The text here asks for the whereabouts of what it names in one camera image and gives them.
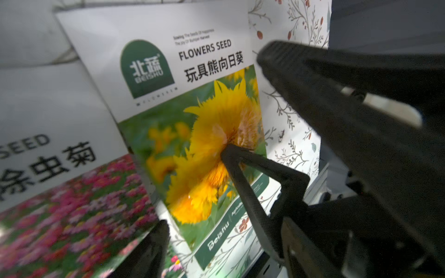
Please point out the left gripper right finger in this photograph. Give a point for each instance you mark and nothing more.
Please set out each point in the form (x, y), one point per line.
(403, 166)

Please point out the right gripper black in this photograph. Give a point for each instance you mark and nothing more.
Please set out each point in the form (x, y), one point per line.
(353, 237)

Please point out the pink flowers white seed packet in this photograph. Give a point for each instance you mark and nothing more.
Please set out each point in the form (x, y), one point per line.
(72, 202)

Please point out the yellow marigold seed packet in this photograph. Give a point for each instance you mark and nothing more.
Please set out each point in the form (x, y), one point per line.
(180, 82)

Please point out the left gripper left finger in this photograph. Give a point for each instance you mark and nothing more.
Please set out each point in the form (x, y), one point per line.
(147, 260)

